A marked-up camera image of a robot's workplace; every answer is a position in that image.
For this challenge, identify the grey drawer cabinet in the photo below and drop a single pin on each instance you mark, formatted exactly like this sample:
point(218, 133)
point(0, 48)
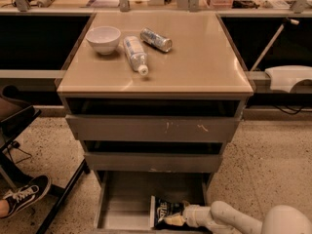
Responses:
point(201, 66)

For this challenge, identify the clear plastic water bottle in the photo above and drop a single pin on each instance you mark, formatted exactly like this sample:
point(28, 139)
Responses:
point(135, 54)

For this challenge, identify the white ceramic bowl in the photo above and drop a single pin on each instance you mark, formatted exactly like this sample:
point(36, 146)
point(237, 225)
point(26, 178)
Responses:
point(104, 39)

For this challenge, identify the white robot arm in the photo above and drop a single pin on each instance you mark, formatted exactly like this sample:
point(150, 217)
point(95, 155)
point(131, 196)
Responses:
point(221, 218)

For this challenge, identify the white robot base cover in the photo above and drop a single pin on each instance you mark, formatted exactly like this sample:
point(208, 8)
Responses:
point(285, 77)

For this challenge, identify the top grey drawer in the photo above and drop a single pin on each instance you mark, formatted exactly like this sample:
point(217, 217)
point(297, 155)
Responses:
point(186, 125)

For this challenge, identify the bottom grey open drawer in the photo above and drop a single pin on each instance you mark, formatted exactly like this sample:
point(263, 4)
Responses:
point(125, 201)

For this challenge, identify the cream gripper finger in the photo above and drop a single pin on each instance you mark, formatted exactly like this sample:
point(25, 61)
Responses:
point(175, 220)

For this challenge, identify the silver soda can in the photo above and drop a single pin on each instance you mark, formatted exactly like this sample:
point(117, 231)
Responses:
point(156, 40)

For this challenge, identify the black chair frame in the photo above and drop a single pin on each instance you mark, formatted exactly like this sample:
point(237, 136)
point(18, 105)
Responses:
point(21, 166)

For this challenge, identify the blue chip bag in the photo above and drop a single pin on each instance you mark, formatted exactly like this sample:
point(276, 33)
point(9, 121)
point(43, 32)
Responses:
point(160, 208)

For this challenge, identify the middle grey drawer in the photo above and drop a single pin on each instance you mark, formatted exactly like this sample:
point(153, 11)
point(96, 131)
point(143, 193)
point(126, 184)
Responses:
point(150, 156)

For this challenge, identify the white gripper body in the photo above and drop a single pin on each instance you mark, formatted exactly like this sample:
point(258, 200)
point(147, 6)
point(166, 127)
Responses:
point(192, 215)

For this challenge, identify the black and white sneaker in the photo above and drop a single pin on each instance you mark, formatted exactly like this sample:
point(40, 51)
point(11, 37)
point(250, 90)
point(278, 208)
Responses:
point(15, 201)

